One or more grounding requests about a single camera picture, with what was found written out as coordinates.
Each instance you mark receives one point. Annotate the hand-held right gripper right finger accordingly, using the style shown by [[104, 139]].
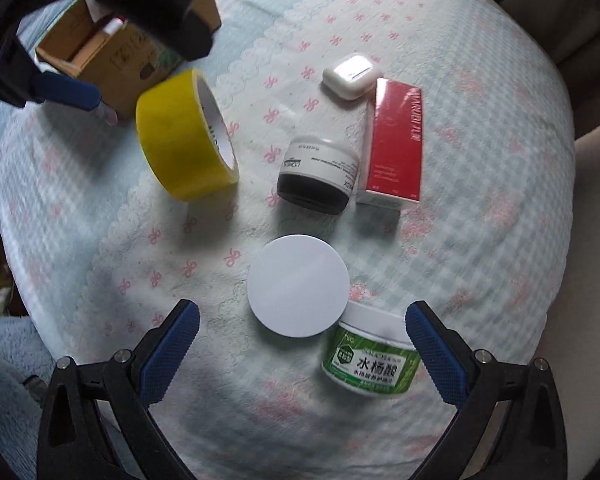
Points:
[[437, 355]]

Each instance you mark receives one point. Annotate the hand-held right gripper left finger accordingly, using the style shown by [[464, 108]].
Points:
[[172, 350]]

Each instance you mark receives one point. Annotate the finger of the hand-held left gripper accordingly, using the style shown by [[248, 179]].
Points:
[[175, 20], [65, 90]]

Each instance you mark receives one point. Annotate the green label white jar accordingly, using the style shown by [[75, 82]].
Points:
[[375, 355]]

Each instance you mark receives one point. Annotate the brown cardboard box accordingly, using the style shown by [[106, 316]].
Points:
[[125, 60]]

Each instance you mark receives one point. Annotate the red and white small item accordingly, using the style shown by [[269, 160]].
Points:
[[114, 25]]

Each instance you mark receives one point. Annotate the yellow tape roll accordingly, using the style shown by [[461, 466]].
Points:
[[175, 135]]

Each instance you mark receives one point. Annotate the white round lid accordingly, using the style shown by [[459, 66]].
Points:
[[298, 285]]

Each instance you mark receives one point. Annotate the blue fleece blanket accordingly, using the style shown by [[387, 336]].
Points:
[[10, 385]]

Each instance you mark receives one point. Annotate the white earbud case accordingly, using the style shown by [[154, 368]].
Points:
[[347, 77]]

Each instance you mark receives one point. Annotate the white jar with black lid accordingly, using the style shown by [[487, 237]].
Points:
[[315, 170]]

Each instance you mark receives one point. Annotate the red rectangular carton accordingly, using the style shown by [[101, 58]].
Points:
[[395, 145]]

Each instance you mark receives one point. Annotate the dark brown cloth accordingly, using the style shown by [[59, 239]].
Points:
[[555, 0]]

